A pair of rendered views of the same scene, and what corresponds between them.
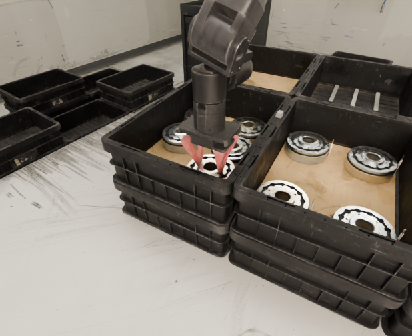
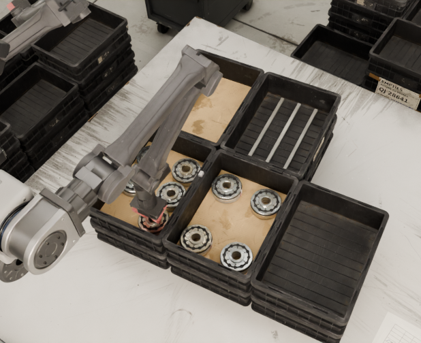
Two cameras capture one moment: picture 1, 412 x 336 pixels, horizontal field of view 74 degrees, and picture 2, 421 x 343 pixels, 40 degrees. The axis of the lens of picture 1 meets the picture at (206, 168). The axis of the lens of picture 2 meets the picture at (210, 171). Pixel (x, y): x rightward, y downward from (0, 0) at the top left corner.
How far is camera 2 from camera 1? 1.38 m
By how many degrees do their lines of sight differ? 16
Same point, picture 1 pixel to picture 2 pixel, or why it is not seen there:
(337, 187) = (238, 223)
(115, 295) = (102, 295)
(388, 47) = not seen: outside the picture
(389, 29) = not seen: outside the picture
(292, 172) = (212, 211)
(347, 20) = not seen: outside the picture
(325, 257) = (212, 273)
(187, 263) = (144, 273)
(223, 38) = (145, 185)
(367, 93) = (308, 107)
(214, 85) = (145, 194)
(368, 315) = (242, 299)
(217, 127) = (151, 207)
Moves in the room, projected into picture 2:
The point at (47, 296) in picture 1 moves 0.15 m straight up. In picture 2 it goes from (62, 297) to (49, 278)
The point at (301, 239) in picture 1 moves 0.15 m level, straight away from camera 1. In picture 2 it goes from (198, 265) to (221, 227)
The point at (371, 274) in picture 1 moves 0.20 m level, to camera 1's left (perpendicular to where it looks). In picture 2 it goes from (231, 281) to (167, 284)
